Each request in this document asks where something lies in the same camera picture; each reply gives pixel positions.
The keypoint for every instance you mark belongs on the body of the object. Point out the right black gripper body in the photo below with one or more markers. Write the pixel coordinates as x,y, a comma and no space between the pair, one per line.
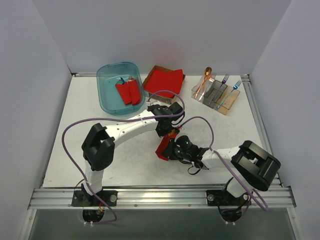
169,149

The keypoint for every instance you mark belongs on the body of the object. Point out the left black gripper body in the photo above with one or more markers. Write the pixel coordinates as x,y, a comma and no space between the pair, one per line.
172,130

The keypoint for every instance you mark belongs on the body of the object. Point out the orange plastic fork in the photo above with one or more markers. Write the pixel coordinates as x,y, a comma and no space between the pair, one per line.
174,132

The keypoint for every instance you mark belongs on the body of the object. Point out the red paper napkin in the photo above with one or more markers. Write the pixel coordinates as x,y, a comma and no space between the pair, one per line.
163,147

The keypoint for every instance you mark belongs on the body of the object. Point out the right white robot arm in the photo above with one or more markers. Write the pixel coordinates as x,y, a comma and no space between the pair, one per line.
256,167

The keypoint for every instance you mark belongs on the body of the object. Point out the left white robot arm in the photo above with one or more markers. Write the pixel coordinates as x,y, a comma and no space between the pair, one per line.
101,141

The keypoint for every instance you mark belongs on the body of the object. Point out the red napkin stack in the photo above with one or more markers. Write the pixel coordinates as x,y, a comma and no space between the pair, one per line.
170,81

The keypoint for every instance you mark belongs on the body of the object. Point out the brown cardboard napkin box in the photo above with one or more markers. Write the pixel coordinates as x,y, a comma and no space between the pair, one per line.
147,94

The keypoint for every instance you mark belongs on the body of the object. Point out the right rolled red napkin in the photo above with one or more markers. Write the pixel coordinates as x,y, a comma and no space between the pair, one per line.
134,91

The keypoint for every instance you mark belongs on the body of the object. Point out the rolled red napkin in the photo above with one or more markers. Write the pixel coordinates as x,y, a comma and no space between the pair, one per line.
124,92
134,91

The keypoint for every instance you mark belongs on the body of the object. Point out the left rolled red napkin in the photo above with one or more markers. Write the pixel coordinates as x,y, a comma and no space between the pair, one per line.
124,92

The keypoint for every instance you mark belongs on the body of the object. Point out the clear acrylic utensil holder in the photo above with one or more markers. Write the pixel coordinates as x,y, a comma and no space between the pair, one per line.
203,98

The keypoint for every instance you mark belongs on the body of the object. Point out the silver fork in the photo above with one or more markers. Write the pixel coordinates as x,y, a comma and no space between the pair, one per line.
208,82

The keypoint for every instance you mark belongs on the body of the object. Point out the copper metallic spoon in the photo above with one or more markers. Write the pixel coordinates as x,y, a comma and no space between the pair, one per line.
207,75

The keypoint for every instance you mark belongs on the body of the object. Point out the blue transparent plastic bin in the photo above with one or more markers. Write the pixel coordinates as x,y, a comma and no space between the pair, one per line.
107,77

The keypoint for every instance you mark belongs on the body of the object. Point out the purple metallic fork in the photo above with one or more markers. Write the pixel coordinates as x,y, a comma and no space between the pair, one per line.
217,90

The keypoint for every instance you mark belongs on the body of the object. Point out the blue metallic fork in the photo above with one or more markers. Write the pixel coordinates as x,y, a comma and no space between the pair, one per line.
235,87

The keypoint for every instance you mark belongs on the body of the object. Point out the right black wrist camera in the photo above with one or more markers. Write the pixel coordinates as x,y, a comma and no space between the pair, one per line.
185,146

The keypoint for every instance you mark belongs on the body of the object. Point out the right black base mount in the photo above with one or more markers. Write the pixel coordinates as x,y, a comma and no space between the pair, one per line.
222,198

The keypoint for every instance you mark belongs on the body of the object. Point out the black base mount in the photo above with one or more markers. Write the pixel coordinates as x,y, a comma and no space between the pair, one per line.
83,199
222,198

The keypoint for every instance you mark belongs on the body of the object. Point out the aluminium front rail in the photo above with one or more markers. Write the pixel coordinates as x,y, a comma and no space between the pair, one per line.
152,198

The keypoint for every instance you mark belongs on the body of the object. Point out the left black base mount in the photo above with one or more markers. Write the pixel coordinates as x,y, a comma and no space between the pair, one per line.
83,199

